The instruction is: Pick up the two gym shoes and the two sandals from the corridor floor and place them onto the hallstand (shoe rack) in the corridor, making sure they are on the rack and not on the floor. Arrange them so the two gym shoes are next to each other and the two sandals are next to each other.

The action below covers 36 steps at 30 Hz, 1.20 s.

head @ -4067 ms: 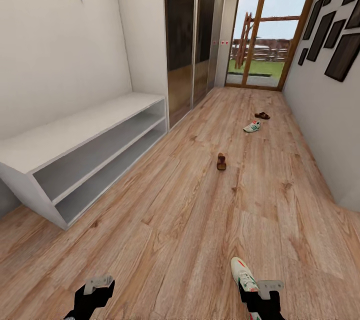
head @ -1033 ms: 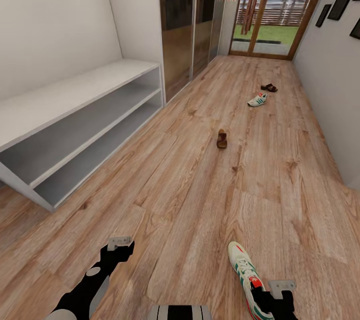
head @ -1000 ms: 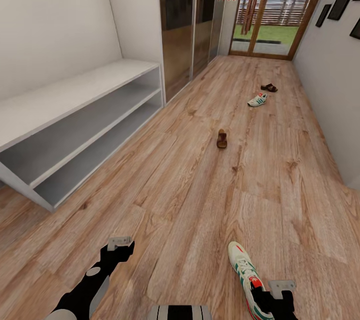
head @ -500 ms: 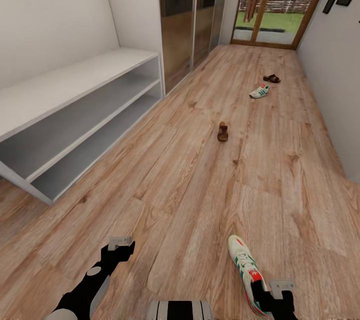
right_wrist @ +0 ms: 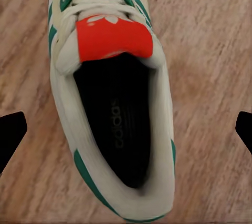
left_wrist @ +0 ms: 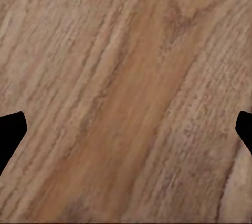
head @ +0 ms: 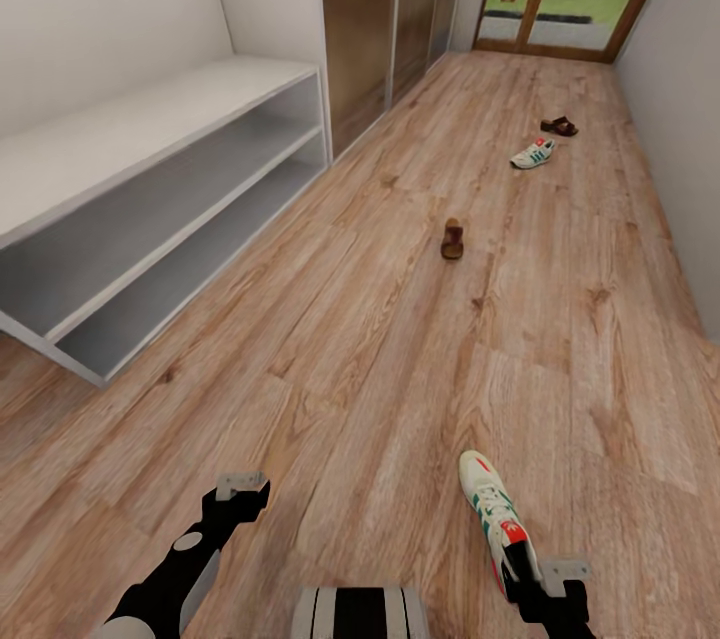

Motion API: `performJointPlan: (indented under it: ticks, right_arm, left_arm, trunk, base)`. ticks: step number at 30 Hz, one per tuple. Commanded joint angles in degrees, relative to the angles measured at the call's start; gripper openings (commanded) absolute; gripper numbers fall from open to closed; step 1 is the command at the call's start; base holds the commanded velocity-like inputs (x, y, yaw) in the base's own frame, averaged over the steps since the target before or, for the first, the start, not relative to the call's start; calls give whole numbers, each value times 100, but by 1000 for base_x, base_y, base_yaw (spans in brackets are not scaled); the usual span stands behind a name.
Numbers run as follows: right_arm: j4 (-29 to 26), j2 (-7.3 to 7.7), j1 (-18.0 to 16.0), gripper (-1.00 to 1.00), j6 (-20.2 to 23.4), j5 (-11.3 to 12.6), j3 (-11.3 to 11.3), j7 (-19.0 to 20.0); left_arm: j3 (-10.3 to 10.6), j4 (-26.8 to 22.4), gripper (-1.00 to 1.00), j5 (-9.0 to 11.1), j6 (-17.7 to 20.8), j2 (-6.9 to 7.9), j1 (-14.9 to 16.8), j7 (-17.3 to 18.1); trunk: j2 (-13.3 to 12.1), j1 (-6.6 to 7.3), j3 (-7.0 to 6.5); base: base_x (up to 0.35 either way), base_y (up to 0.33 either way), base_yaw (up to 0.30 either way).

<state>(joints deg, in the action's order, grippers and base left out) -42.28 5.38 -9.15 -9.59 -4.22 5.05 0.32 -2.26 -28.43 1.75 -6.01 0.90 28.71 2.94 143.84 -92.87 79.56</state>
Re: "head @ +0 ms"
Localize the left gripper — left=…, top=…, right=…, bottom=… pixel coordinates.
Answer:
left=202, top=481, right=271, bottom=535

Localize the gym shoe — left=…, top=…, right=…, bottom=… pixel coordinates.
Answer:
left=511, top=139, right=555, bottom=169
left=459, top=449, right=543, bottom=597

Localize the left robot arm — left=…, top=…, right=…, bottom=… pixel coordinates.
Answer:
left=89, top=471, right=271, bottom=639

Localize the sandal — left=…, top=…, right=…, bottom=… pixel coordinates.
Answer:
left=441, top=218, right=464, bottom=261
left=540, top=117, right=578, bottom=137

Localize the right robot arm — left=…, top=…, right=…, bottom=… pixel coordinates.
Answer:
left=501, top=557, right=596, bottom=639

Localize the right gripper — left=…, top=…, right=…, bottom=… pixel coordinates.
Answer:
left=501, top=562, right=589, bottom=639

